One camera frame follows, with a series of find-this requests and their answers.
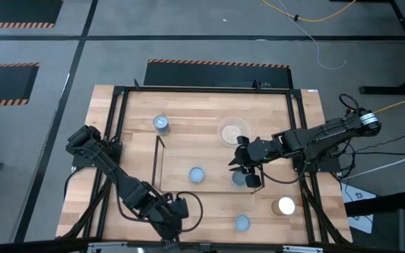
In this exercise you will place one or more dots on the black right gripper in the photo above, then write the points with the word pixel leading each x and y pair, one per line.
pixel 258 151

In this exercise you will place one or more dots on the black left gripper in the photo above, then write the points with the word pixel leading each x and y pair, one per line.
pixel 169 223

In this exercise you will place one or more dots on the fresh sliced carrots can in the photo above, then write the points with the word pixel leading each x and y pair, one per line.
pixel 238 180

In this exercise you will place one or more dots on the short salmon can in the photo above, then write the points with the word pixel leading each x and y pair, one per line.
pixel 196 175

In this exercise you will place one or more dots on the short mushrooms can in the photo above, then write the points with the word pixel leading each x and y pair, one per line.
pixel 242 223

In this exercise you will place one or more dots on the yellow green beans can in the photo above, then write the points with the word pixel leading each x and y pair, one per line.
pixel 285 206

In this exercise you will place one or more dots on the mandarin oranges can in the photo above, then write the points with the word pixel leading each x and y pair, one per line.
pixel 161 123

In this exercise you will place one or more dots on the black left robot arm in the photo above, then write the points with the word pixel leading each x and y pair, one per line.
pixel 125 186

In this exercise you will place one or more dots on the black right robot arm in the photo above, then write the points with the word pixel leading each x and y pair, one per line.
pixel 329 131

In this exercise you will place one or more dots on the beige grain heap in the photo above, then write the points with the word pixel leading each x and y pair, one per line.
pixel 230 133

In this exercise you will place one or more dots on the translucent plastic bowl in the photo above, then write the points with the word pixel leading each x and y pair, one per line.
pixel 229 123

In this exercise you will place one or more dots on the black hazard-striped floor mat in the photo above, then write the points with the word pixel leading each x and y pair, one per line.
pixel 2 84
pixel 12 10
pixel 216 75

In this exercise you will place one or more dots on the white floor sheet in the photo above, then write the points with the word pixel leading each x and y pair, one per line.
pixel 364 223

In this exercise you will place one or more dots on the black front crossbar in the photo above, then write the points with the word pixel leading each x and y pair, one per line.
pixel 30 247

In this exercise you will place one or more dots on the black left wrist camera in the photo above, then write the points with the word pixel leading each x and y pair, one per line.
pixel 179 208

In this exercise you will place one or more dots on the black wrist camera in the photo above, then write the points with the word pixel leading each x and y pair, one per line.
pixel 179 208
pixel 253 181

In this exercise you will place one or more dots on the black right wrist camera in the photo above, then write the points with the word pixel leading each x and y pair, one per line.
pixel 253 181

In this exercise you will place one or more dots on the wooden shelf with black frame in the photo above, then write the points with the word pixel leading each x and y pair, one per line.
pixel 181 158

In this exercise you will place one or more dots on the black desk leg frame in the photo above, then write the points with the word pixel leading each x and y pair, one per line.
pixel 382 90

